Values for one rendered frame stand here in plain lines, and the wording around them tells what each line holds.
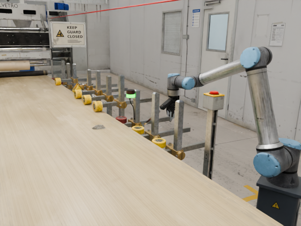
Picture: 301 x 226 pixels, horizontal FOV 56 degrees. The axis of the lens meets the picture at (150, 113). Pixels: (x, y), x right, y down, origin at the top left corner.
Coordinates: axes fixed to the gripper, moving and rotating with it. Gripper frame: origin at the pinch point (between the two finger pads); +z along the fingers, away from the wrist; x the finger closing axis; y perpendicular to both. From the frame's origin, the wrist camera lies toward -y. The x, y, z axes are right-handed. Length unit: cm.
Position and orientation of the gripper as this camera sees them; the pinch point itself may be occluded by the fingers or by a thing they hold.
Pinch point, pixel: (169, 120)
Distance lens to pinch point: 225.4
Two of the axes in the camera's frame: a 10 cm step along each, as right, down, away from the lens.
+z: -0.2, 9.6, 2.7
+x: -5.1, -2.4, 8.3
